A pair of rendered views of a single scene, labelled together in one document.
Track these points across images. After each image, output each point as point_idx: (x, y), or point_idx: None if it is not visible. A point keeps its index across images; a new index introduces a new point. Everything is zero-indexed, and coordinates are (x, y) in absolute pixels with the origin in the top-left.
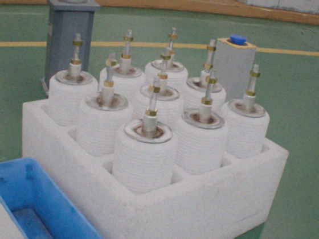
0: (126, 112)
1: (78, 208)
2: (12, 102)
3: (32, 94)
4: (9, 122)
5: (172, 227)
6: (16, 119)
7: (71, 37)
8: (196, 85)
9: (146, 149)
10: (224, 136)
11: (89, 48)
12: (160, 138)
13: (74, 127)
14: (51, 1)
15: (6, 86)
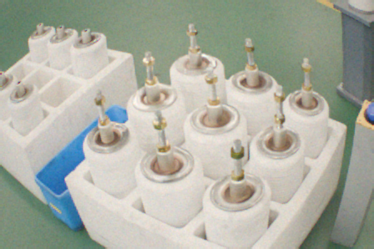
0: (144, 116)
1: None
2: (310, 77)
3: (333, 80)
4: None
5: (106, 225)
6: (287, 91)
7: (351, 42)
8: (269, 136)
9: (83, 146)
10: (154, 193)
11: (371, 62)
12: (97, 147)
13: None
14: (341, 0)
15: (328, 62)
